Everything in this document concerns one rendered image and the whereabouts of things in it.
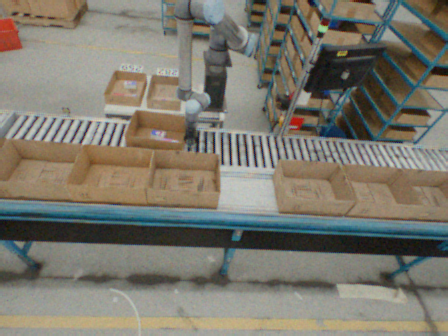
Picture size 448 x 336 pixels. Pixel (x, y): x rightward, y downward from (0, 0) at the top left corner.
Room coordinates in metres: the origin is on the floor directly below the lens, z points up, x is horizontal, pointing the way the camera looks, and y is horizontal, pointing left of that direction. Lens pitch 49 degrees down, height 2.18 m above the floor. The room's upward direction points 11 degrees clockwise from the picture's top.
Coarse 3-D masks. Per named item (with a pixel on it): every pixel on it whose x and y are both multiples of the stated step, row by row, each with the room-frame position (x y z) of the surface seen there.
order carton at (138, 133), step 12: (132, 120) 1.43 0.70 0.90; (144, 120) 1.54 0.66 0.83; (156, 120) 1.54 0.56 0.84; (168, 120) 1.55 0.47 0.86; (180, 120) 1.56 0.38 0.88; (132, 132) 1.39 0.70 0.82; (144, 132) 1.48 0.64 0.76; (168, 132) 1.53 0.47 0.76; (180, 132) 1.56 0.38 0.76; (132, 144) 1.25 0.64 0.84; (144, 144) 1.25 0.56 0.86; (156, 144) 1.26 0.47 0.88; (168, 144) 1.27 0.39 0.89; (180, 144) 1.28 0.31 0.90
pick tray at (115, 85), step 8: (120, 72) 2.11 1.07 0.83; (128, 72) 2.12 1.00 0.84; (136, 72) 2.13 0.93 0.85; (112, 80) 1.99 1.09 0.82; (120, 80) 2.10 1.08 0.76; (128, 80) 2.12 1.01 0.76; (136, 80) 2.13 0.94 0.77; (144, 80) 2.03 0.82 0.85; (112, 88) 1.95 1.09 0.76; (120, 88) 1.98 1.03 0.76; (136, 88) 2.02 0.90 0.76; (144, 88) 2.00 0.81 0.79; (104, 96) 1.73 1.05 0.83; (112, 96) 1.74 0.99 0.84; (120, 96) 1.75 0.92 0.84; (128, 96) 1.76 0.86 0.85; (136, 96) 1.90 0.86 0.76; (112, 104) 1.74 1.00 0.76; (120, 104) 1.75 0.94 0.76; (128, 104) 1.76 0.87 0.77; (136, 104) 1.77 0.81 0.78
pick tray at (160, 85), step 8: (152, 80) 2.13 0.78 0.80; (160, 80) 2.16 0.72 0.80; (168, 80) 2.18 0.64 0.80; (176, 80) 2.19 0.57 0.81; (152, 88) 2.07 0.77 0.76; (160, 88) 2.09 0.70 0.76; (168, 88) 2.11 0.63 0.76; (176, 88) 2.14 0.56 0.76; (152, 96) 1.95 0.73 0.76; (160, 96) 1.97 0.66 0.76; (168, 96) 1.99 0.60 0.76; (152, 104) 1.79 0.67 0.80; (160, 104) 1.80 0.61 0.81; (168, 104) 1.81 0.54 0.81; (176, 104) 1.82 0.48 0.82
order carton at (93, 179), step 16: (80, 160) 0.90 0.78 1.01; (96, 160) 0.99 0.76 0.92; (112, 160) 1.01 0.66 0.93; (128, 160) 1.02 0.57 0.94; (144, 160) 1.04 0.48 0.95; (80, 176) 0.84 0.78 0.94; (96, 176) 0.90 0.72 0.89; (112, 176) 0.92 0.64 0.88; (128, 176) 0.94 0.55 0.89; (144, 176) 0.96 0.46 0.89; (80, 192) 0.71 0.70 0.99; (96, 192) 0.72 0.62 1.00; (112, 192) 0.74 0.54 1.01; (128, 192) 0.75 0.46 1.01; (144, 192) 0.76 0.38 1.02
